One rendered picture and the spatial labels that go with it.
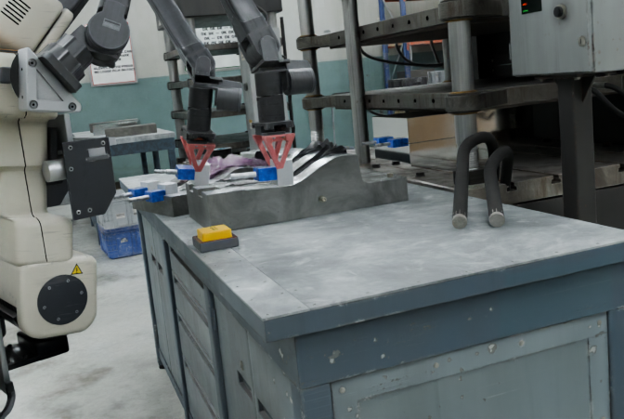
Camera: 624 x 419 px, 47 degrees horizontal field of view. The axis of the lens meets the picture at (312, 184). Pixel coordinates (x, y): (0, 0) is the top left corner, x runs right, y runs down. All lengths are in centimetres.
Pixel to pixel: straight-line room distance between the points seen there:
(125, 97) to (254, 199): 729
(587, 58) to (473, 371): 85
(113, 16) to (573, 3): 104
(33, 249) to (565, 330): 102
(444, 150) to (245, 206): 100
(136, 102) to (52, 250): 739
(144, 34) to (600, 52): 754
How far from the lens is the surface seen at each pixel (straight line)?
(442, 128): 245
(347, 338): 110
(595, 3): 179
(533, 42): 193
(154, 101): 893
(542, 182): 211
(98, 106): 885
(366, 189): 173
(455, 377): 123
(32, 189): 157
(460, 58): 199
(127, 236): 520
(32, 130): 155
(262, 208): 165
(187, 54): 178
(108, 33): 142
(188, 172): 176
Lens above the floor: 113
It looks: 9 degrees down
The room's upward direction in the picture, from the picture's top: 6 degrees counter-clockwise
